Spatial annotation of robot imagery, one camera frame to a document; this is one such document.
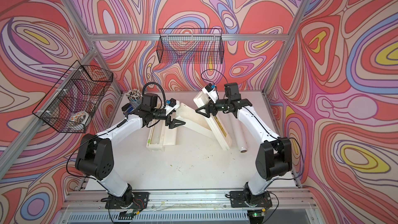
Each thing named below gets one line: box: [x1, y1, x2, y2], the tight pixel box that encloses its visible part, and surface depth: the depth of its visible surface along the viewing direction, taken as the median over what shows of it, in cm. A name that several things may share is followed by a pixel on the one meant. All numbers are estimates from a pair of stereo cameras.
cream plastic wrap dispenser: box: [146, 119, 178, 152], surface depth 88 cm
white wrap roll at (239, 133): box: [230, 113, 248, 153], surface depth 93 cm
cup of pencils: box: [125, 88, 142, 108], surface depth 97 cm
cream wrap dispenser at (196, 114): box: [175, 92, 233, 151], surface depth 78 cm
